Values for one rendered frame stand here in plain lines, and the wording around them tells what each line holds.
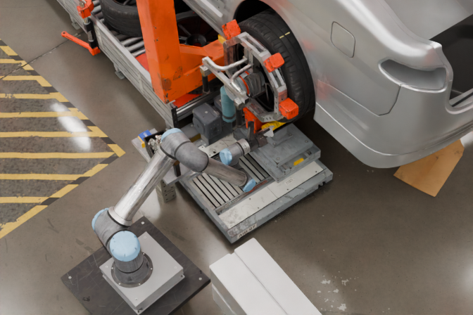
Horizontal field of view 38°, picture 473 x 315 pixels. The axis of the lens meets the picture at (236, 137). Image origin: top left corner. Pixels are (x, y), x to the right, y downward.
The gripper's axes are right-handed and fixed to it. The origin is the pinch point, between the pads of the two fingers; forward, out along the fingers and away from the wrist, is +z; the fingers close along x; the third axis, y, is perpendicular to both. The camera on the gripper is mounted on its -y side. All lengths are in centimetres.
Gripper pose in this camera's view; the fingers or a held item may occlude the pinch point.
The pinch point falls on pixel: (272, 126)
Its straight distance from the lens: 406.1
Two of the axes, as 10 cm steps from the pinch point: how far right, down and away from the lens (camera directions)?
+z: 8.1, -4.7, 3.6
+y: 4.4, 8.8, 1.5
